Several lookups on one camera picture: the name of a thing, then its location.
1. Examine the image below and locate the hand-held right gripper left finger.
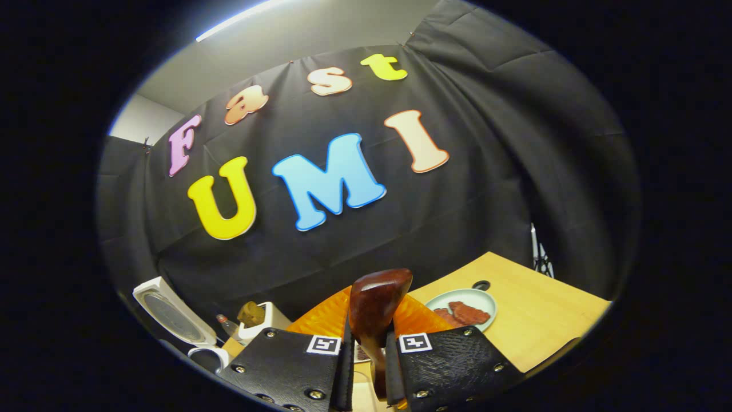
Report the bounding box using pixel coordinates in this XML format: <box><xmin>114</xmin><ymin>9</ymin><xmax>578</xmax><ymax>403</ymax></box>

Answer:
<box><xmin>217</xmin><ymin>285</ymin><xmax>355</xmax><ymax>412</ymax></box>

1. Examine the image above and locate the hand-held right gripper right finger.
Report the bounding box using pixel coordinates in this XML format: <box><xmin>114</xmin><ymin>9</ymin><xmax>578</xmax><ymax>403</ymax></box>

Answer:
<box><xmin>384</xmin><ymin>294</ymin><xmax>525</xmax><ymax>412</ymax></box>

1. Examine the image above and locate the pale green plate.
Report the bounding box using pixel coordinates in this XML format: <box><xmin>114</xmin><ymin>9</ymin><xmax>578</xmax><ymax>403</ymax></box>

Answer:
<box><xmin>424</xmin><ymin>288</ymin><xmax>499</xmax><ymax>333</ymax></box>

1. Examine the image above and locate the clear red-label bottle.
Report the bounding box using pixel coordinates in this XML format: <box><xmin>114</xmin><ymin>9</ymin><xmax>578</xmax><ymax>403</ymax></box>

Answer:
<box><xmin>216</xmin><ymin>314</ymin><xmax>241</xmax><ymax>342</ymax></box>

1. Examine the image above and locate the metal tripod stand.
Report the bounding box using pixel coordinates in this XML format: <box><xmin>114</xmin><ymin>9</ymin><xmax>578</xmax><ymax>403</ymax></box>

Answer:
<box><xmin>530</xmin><ymin>223</ymin><xmax>555</xmax><ymax>279</ymax></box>

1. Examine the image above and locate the white rice cooker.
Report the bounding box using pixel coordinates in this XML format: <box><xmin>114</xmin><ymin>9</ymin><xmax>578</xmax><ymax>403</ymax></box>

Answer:
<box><xmin>132</xmin><ymin>276</ymin><xmax>230</xmax><ymax>376</ymax></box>

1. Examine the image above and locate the black backdrop cloth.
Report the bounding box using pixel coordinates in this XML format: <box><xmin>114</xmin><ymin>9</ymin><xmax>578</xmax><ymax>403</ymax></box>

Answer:
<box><xmin>96</xmin><ymin>0</ymin><xmax>641</xmax><ymax>356</ymax></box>

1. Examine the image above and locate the brown bread slice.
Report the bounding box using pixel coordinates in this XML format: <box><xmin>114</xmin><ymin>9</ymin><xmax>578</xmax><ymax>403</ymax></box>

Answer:
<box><xmin>237</xmin><ymin>302</ymin><xmax>266</xmax><ymax>328</ymax></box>

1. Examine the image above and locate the white toaster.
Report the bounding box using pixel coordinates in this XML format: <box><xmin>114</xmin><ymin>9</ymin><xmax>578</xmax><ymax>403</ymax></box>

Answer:
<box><xmin>236</xmin><ymin>302</ymin><xmax>293</xmax><ymax>344</ymax></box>

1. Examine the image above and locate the brown wooden spoon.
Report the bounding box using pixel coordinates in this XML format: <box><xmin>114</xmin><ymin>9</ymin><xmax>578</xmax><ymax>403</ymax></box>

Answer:
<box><xmin>348</xmin><ymin>268</ymin><xmax>414</xmax><ymax>402</ymax></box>

